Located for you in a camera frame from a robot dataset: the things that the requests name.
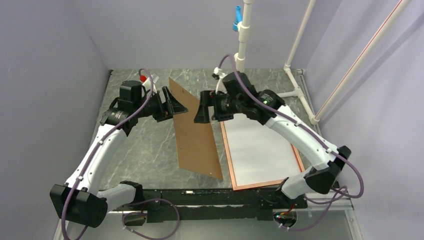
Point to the white PVC pipe stand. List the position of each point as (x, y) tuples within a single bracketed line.
[(282, 34)]

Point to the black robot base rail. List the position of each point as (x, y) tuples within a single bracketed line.
[(213, 204)]

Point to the printed photo sheet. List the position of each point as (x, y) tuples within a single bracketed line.
[(261, 152)]

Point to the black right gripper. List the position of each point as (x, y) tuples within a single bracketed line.
[(208, 98)]

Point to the brown cardboard backing board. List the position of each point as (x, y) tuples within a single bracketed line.
[(195, 143)]

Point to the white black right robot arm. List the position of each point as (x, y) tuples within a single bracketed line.
[(234, 94)]

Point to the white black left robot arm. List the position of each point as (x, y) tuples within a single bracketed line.
[(80, 200)]

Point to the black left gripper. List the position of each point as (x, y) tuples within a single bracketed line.
[(171, 104)]

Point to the white pole with red stripe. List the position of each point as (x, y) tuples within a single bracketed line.
[(380, 32)]

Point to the red picture frame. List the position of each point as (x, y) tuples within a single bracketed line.
[(298, 159)]

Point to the blue pipe fitting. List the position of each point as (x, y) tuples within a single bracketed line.
[(238, 18)]

